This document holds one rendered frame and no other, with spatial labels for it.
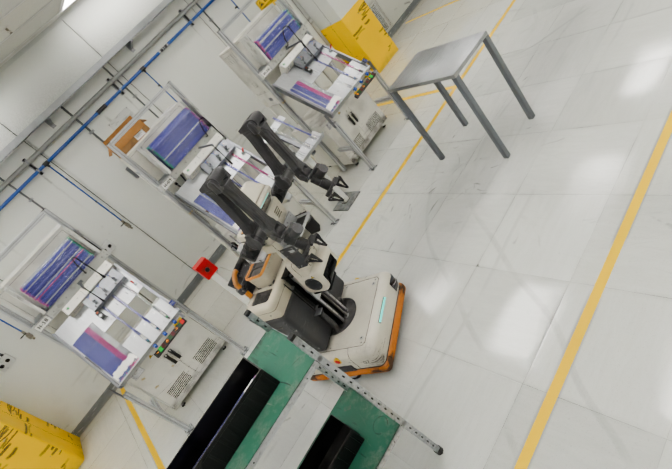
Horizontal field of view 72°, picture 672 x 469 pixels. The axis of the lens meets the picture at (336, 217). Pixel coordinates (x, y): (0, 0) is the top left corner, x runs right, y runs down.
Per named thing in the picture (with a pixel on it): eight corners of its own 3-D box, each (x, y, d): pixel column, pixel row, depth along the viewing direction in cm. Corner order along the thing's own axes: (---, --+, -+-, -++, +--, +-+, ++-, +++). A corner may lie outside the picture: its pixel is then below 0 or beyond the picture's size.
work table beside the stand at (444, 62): (508, 158, 341) (453, 74, 304) (439, 160, 399) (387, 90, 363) (535, 115, 353) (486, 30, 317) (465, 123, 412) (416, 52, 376)
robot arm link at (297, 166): (252, 113, 231) (244, 126, 224) (259, 108, 228) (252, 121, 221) (306, 172, 252) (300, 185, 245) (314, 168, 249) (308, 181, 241)
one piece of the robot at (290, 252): (293, 271, 252) (266, 248, 242) (307, 234, 270) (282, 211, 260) (314, 264, 242) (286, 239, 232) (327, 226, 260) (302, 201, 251)
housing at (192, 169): (227, 144, 432) (224, 136, 419) (193, 183, 416) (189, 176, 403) (220, 140, 434) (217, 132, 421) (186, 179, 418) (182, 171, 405)
